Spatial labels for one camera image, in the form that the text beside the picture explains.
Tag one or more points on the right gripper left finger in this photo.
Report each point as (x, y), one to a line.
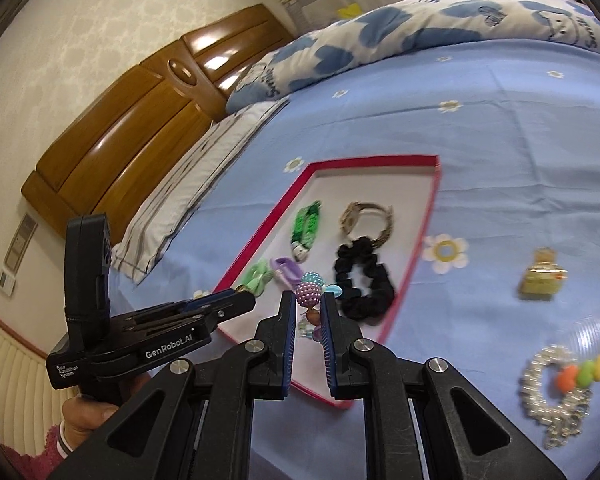
(193, 421)

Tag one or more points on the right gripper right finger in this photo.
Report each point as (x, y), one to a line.
(423, 420)

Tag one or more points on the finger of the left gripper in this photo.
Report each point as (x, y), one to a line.
(225, 309)
(215, 301)

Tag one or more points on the green braided keychain with puppy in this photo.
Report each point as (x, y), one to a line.
(304, 231)

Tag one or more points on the black velvet scrunchie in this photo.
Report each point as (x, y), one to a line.
(367, 291)

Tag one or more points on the gold square wristwatch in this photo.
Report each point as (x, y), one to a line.
(373, 220)

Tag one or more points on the yellow floral hair claw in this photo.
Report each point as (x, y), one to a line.
(544, 278)

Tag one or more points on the clear comb with colourful beads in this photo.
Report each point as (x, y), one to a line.
(580, 366)

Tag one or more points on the person's left hand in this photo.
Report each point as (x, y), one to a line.
(81, 416)

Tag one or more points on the red shallow tray box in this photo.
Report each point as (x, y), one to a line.
(407, 183)

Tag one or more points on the striped grey pillow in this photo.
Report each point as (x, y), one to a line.
(169, 206)

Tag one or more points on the blue flower bed sheet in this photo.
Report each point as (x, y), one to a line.
(516, 127)

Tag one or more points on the wooden headboard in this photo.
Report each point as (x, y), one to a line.
(110, 158)

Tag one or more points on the blue cloud print duvet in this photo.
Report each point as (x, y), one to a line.
(409, 26)

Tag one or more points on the wall switch panel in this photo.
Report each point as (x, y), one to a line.
(14, 256)

